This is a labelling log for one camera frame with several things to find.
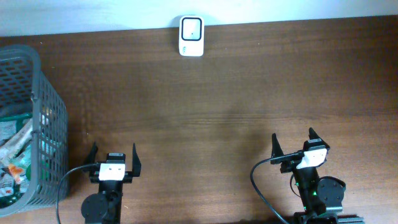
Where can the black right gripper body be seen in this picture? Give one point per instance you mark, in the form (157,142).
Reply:
(286,167)

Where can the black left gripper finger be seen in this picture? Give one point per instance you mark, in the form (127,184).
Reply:
(136,163)
(90,158)

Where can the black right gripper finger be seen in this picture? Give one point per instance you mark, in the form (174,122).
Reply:
(313,136)
(276,148)

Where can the orange small packet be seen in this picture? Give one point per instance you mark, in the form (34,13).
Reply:
(15,172)

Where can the white tube gold cap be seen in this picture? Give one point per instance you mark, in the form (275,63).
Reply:
(13,146)

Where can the green 3M gloves packet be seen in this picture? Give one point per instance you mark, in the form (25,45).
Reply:
(11,125)

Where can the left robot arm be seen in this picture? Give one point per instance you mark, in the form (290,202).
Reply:
(105,205)

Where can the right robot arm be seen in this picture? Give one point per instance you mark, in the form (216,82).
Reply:
(321,196)

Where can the white barcode scanner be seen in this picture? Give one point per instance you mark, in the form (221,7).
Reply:
(191,36)

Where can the grey plastic basket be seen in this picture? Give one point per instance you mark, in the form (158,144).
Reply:
(22,81)

